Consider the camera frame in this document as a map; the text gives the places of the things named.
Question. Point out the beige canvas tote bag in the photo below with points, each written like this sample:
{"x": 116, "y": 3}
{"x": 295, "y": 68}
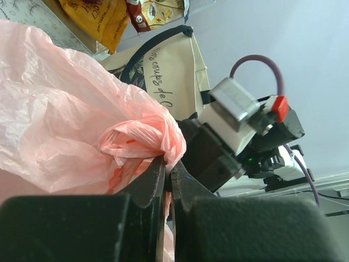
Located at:
{"x": 169, "y": 67}

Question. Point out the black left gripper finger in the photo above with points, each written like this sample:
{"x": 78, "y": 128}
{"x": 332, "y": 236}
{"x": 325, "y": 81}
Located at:
{"x": 127, "y": 226}

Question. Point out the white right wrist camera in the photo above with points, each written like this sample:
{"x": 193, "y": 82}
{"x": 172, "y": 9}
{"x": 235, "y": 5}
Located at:
{"x": 236, "y": 116}

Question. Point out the floral table mat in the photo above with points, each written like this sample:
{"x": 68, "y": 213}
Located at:
{"x": 52, "y": 19}

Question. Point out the pink plastic bag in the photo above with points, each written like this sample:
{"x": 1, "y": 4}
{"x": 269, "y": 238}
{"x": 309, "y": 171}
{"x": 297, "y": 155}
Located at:
{"x": 68, "y": 126}

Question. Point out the orange snack bag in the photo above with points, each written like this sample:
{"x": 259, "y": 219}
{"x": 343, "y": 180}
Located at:
{"x": 104, "y": 21}

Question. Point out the white snack packet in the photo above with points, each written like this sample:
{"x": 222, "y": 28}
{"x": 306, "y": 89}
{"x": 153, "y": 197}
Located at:
{"x": 149, "y": 15}

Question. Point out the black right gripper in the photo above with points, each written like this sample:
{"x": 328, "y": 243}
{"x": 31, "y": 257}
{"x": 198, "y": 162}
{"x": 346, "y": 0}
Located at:
{"x": 210, "y": 228}

